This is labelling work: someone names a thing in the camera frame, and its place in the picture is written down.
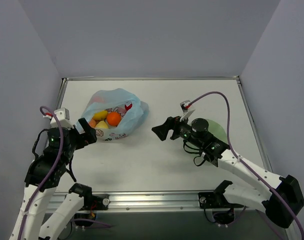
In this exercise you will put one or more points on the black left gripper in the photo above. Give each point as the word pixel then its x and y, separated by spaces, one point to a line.
pixel 80 137

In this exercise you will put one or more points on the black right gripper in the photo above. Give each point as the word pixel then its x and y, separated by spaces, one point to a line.
pixel 174 128

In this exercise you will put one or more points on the fake pink peach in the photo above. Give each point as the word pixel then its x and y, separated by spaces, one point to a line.
pixel 92 123

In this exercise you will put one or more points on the fake yellow mango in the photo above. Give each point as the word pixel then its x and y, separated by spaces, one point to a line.
pixel 100 116

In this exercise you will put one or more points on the fake orange fruit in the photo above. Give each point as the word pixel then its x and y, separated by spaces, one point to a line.
pixel 113 118

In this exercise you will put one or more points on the light blue plastic bag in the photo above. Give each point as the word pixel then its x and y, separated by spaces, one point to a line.
pixel 129 106

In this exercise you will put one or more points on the fake yellow pear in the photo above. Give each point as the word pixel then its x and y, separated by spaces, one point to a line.
pixel 101 125

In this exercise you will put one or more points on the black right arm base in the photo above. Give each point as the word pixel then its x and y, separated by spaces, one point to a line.
pixel 211 200

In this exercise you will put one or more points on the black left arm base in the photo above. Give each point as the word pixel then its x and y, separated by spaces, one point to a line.
pixel 96 202

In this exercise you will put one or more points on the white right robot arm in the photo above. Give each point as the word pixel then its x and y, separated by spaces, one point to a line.
pixel 280 198

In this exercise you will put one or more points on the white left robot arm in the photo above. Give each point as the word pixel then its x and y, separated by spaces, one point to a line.
pixel 44 214

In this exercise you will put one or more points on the green wavy glass bowl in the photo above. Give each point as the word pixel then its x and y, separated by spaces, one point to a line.
pixel 219 142

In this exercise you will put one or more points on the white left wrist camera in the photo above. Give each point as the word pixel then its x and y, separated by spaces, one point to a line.
pixel 61 116

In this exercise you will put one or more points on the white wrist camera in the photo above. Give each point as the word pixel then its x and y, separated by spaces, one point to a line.
pixel 61 116
pixel 187 110

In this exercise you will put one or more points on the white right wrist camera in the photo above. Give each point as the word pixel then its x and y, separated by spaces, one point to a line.
pixel 187 110

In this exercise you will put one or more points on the aluminium front table rail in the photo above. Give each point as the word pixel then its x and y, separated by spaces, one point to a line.
pixel 150 202

